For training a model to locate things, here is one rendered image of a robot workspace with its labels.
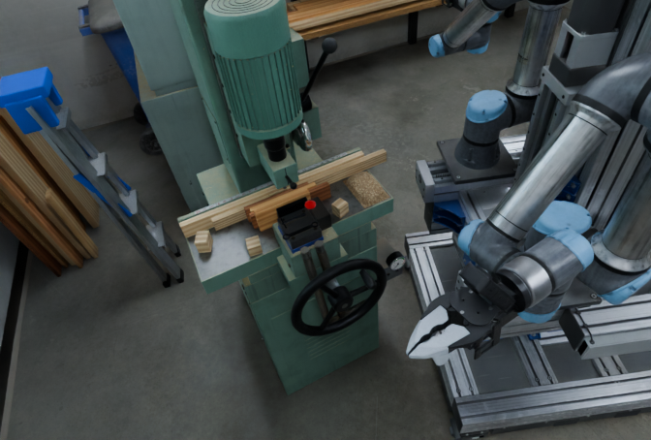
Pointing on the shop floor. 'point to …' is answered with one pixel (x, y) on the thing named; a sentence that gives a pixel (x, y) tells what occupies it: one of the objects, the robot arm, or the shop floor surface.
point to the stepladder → (86, 163)
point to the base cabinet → (353, 341)
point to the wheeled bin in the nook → (115, 36)
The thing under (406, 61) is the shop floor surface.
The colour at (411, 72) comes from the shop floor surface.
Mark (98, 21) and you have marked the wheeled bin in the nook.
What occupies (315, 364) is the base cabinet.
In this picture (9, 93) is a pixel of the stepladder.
